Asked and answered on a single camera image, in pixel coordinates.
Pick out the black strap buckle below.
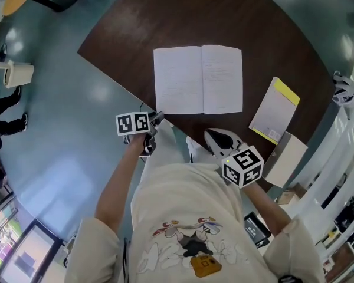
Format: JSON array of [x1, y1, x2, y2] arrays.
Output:
[[278, 272, 305, 283]]

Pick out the white glossy bench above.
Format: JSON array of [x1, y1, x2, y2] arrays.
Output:
[[278, 98, 354, 226]]

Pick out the black framed glass partition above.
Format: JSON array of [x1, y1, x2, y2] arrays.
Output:
[[0, 193, 63, 283]]

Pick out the person's right forearm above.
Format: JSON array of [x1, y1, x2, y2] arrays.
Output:
[[241, 181, 293, 237]]

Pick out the black display device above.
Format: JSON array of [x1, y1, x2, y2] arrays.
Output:
[[243, 212, 273, 249]]

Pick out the brown cardboard box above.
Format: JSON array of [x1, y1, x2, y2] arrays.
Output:
[[276, 182, 308, 206]]

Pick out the white cardboard box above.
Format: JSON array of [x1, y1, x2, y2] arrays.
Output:
[[261, 130, 309, 189]]

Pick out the black headset cable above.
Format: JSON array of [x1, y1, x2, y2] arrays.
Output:
[[122, 236, 129, 283]]

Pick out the white trousers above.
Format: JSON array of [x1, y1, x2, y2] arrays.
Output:
[[141, 119, 222, 170]]

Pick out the cream printed t-shirt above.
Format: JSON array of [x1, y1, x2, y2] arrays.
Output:
[[64, 162, 327, 283]]

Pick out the yellow and white booklet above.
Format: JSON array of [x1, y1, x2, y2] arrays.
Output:
[[248, 76, 301, 146]]

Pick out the white bicycle helmet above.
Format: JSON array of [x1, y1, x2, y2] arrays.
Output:
[[331, 70, 354, 108]]

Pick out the white trash bin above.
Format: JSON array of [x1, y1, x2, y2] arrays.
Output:
[[0, 60, 35, 90]]

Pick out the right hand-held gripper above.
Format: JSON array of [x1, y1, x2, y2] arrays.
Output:
[[204, 127, 265, 189]]

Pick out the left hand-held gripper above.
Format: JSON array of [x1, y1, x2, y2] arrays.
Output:
[[115, 111, 165, 158]]

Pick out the person's left forearm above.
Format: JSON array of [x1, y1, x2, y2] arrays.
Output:
[[94, 134, 150, 235]]

